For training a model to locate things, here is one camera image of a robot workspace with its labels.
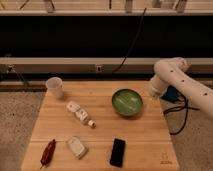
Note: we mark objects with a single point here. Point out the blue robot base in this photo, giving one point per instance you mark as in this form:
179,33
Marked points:
171,95

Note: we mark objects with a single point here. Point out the white plastic cup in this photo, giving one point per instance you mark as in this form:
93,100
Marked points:
54,85

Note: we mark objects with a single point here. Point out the red chili pepper toy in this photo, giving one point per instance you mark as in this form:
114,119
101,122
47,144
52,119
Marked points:
48,153

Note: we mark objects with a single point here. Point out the white rectangular packet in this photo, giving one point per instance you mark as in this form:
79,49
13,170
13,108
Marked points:
77,147

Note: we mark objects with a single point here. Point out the green ceramic bowl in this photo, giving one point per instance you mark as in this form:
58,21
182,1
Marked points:
127,102

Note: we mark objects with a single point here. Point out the black rectangular phone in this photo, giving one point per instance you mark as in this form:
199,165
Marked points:
117,154

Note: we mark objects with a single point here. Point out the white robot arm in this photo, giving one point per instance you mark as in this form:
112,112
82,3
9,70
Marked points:
171,72

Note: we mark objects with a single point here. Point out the white plastic bottle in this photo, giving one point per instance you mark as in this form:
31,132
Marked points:
80,114

